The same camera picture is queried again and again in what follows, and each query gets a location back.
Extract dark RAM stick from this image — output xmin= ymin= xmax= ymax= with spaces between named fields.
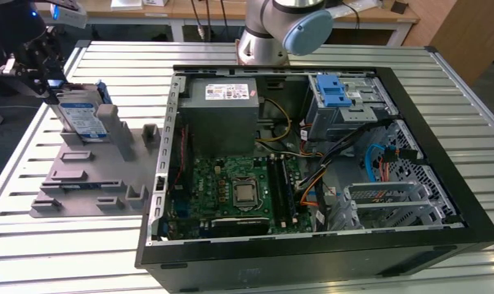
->
xmin=279 ymin=155 xmax=301 ymax=227

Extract large white box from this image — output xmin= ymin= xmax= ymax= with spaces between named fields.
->
xmin=110 ymin=0 xmax=144 ymax=12

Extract hard disk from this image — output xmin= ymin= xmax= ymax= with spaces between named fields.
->
xmin=46 ymin=78 xmax=111 ymax=141

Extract wooden cabinet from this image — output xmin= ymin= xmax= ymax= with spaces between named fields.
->
xmin=405 ymin=0 xmax=494 ymax=85

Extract black CPU socket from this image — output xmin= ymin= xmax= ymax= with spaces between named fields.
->
xmin=230 ymin=176 xmax=261 ymax=212

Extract silver CPU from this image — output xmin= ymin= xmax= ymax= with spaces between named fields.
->
xmin=234 ymin=183 xmax=257 ymax=205

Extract green motherboard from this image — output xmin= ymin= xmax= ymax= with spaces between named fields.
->
xmin=164 ymin=154 xmax=318 ymax=239

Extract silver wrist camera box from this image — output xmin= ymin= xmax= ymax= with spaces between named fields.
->
xmin=50 ymin=0 xmax=88 ymax=30

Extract grey power supply unit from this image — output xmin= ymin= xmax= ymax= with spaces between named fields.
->
xmin=177 ymin=77 xmax=261 ymax=159

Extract black PC case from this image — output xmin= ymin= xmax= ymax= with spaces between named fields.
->
xmin=134 ymin=64 xmax=494 ymax=293

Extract yellow wires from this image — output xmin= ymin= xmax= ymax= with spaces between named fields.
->
xmin=257 ymin=97 xmax=293 ymax=143

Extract grey hanging cable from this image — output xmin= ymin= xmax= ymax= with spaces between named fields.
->
xmin=191 ymin=0 xmax=215 ymax=42

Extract black cable bundle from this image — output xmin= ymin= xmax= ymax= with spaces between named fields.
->
xmin=299 ymin=119 xmax=395 ymax=200

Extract metal disk bay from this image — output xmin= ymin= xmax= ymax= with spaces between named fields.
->
xmin=339 ymin=182 xmax=446 ymax=230

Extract red wire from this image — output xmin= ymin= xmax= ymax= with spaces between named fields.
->
xmin=179 ymin=124 xmax=190 ymax=172

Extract blue drive latch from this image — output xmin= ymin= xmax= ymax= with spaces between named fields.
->
xmin=315 ymin=73 xmax=353 ymax=108

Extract orange black power wire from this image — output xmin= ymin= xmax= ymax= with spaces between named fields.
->
xmin=379 ymin=146 xmax=419 ymax=184

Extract black RAM slot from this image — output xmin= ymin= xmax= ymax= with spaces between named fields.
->
xmin=267 ymin=155 xmax=293 ymax=228

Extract metal optical drive cage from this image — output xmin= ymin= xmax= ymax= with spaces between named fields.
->
xmin=305 ymin=72 xmax=401 ymax=142

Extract grey parts rack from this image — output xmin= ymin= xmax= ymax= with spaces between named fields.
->
xmin=28 ymin=104 xmax=164 ymax=219

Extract wooden desk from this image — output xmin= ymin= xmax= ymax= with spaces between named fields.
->
xmin=38 ymin=0 xmax=421 ymax=47

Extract blue data wire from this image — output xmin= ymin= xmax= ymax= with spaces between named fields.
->
xmin=365 ymin=143 xmax=386 ymax=184

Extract orange wires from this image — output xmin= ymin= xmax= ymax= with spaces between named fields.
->
xmin=299 ymin=179 xmax=326 ymax=209

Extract black graphics card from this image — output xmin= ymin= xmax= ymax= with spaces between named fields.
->
xmin=210 ymin=216 xmax=271 ymax=236

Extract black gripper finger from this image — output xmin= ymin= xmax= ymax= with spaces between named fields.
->
xmin=24 ymin=26 xmax=67 ymax=104
xmin=0 ymin=55 xmax=48 ymax=99

